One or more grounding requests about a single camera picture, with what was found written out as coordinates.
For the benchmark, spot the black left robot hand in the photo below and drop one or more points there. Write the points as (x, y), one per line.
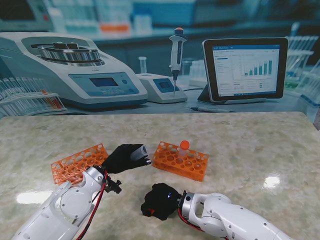
(118, 160)

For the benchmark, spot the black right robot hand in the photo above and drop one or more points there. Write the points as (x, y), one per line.
(162, 200)

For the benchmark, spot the clear plastic test tube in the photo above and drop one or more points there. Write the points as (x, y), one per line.
(140, 152)
(183, 155)

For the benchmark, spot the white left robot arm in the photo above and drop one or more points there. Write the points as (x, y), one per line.
(65, 207)

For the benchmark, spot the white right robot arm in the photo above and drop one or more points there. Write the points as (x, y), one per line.
(230, 217)

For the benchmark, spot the orange test tube rack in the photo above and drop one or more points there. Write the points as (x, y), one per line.
(185, 160)
(75, 165)

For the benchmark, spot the printed laboratory backdrop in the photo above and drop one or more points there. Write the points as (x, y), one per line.
(160, 50)

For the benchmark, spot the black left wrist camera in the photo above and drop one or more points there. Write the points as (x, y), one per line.
(113, 186)

